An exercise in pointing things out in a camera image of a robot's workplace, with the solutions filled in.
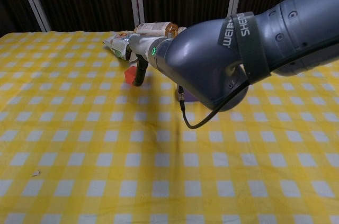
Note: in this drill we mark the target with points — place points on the yellow white checkered tablecloth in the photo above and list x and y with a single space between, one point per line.
79 142

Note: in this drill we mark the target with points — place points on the purple foam cube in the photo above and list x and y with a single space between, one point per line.
189 98

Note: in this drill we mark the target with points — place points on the small paper scrap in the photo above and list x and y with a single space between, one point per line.
36 173

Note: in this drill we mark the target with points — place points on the amber tea plastic bottle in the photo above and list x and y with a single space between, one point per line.
151 26

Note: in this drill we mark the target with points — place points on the white crinkled snack bag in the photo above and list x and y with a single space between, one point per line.
116 45

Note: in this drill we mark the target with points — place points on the small red foam cube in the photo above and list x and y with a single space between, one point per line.
129 75

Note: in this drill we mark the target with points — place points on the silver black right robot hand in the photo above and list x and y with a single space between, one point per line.
143 46

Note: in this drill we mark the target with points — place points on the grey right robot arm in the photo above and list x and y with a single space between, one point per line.
201 57

